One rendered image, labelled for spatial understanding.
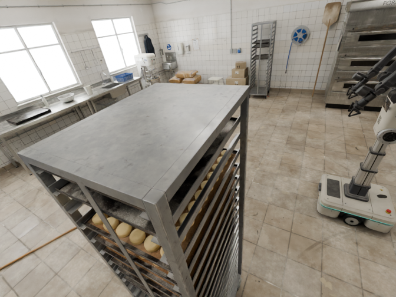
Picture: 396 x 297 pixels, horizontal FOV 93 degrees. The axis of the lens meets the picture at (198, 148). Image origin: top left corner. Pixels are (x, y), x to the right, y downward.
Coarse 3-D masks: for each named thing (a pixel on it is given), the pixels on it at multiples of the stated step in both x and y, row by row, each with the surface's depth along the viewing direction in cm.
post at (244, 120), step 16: (240, 112) 82; (240, 128) 87; (240, 144) 91; (240, 160) 97; (240, 176) 103; (240, 192) 110; (240, 208) 118; (240, 224) 127; (240, 240) 138; (240, 256) 151; (240, 272) 167
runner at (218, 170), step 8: (232, 144) 86; (224, 160) 73; (216, 168) 74; (216, 176) 68; (208, 184) 67; (208, 192) 63; (200, 200) 58; (192, 208) 59; (200, 208) 59; (192, 216) 54; (184, 224) 55; (184, 232) 51; (168, 264) 46
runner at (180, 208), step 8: (232, 128) 76; (224, 144) 70; (216, 152) 63; (208, 168) 59; (200, 176) 55; (192, 192) 51; (184, 200) 48; (184, 208) 49; (176, 216) 46; (152, 240) 42
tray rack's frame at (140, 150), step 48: (144, 96) 81; (192, 96) 74; (240, 96) 68; (48, 144) 54; (96, 144) 51; (144, 144) 48; (192, 144) 45; (48, 192) 60; (144, 192) 34; (192, 288) 56
